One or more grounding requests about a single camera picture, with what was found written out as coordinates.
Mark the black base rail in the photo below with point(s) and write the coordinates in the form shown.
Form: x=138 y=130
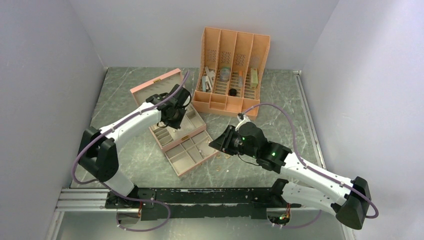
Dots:
x=186 y=203

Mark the orange capped tube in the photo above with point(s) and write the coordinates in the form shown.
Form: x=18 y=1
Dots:
x=240 y=80

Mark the green rectangular box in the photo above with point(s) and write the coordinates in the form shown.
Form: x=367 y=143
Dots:
x=254 y=80

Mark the orange desk file organizer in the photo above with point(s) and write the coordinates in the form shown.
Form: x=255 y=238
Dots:
x=239 y=51

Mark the aluminium frame rail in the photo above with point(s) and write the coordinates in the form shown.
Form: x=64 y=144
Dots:
x=82 y=200

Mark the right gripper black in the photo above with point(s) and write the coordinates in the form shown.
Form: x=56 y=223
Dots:
x=223 y=142

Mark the clear tape roll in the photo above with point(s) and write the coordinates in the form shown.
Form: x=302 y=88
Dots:
x=224 y=74

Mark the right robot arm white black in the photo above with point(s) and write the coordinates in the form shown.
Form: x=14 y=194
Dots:
x=347 y=199

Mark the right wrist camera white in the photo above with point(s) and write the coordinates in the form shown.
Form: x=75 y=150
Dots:
x=242 y=119

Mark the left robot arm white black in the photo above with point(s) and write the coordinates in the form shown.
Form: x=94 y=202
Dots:
x=98 y=150

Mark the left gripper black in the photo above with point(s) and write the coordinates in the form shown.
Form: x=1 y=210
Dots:
x=176 y=125

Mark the black round cap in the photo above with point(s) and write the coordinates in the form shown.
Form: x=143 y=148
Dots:
x=232 y=92

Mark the grey stapler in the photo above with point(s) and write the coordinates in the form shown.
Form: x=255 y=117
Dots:
x=207 y=80

